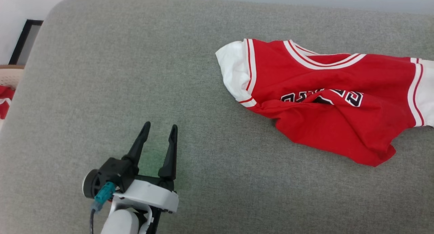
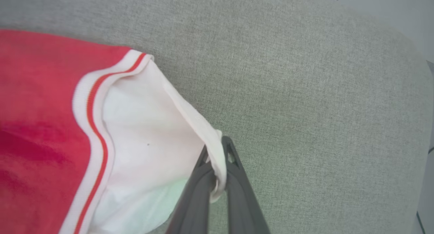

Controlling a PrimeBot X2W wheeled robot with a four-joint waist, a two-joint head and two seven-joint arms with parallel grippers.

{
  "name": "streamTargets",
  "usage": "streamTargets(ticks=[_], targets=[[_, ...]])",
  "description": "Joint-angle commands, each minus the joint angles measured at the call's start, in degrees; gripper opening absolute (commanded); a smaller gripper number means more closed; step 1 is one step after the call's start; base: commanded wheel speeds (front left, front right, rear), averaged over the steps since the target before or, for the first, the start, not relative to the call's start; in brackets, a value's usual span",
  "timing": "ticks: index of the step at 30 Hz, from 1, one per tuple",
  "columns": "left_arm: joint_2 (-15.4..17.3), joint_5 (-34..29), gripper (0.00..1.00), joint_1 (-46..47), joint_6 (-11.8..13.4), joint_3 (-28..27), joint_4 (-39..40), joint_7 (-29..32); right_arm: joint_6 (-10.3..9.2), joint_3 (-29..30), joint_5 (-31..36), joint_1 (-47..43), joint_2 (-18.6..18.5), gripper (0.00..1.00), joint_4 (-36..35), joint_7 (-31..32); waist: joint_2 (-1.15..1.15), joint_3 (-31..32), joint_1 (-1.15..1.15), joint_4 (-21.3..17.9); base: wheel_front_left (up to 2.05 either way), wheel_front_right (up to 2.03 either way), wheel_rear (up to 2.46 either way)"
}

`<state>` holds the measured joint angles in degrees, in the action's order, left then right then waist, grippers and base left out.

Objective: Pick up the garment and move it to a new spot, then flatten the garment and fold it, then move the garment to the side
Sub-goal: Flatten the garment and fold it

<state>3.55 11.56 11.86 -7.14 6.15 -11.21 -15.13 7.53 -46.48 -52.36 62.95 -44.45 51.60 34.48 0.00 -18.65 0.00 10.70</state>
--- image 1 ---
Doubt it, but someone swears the red and white basketball jersey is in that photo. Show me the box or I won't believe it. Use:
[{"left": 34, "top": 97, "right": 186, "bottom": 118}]
[{"left": 215, "top": 38, "right": 434, "bottom": 167}]

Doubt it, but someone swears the beige laundry basket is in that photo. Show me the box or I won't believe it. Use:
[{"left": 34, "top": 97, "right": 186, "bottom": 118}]
[{"left": 0, "top": 65, "right": 25, "bottom": 89}]

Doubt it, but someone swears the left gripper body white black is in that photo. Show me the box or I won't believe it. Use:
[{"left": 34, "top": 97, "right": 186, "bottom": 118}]
[{"left": 98, "top": 158, "right": 179, "bottom": 213}]

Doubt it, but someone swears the red garment in basket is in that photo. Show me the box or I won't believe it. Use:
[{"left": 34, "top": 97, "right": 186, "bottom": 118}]
[{"left": 0, "top": 85, "right": 16, "bottom": 120}]

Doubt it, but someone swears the teal cable connector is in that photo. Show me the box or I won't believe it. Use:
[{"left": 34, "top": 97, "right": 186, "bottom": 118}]
[{"left": 91, "top": 181, "right": 116, "bottom": 212}]

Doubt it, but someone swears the grey fabric sofa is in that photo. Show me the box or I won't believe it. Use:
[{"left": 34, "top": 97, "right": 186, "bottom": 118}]
[{"left": 0, "top": 0, "right": 434, "bottom": 234}]

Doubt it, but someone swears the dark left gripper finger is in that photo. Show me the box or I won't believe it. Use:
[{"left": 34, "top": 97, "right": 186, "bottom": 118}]
[
  {"left": 122, "top": 121, "right": 151, "bottom": 167},
  {"left": 158, "top": 124, "right": 178, "bottom": 191}
]

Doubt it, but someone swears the black framed panel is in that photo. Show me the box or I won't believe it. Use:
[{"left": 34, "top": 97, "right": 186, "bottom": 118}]
[{"left": 8, "top": 19, "right": 44, "bottom": 65}]

